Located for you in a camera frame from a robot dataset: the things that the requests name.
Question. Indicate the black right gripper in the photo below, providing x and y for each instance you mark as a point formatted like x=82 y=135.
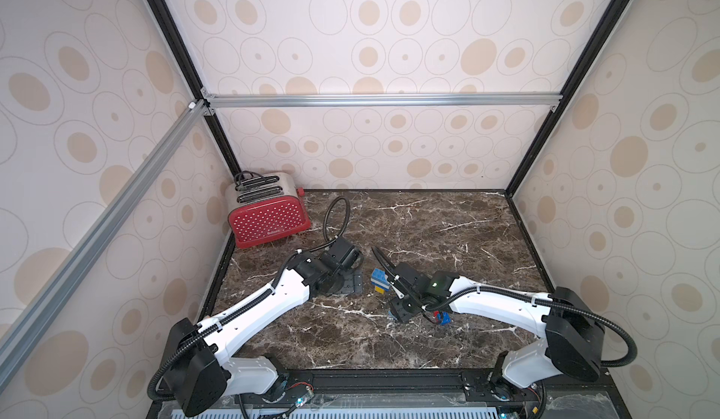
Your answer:
x=402 y=299

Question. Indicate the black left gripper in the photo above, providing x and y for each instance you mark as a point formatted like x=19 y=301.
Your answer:
x=352 y=283

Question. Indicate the light blue square lego brick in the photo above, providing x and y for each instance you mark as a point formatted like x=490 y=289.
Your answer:
x=379 y=276

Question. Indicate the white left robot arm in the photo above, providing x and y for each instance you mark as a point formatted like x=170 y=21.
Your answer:
x=200 y=363

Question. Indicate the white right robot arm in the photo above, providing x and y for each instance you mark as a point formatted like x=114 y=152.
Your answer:
x=568 y=340

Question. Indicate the red polka dot toaster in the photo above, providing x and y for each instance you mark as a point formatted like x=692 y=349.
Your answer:
x=264 y=208

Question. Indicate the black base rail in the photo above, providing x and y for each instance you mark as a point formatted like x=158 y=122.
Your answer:
x=471 y=385

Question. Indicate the horizontal aluminium frame bar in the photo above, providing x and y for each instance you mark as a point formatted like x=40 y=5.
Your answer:
x=383 y=100

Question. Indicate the left aluminium frame bar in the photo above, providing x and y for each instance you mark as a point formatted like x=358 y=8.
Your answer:
x=34 y=322

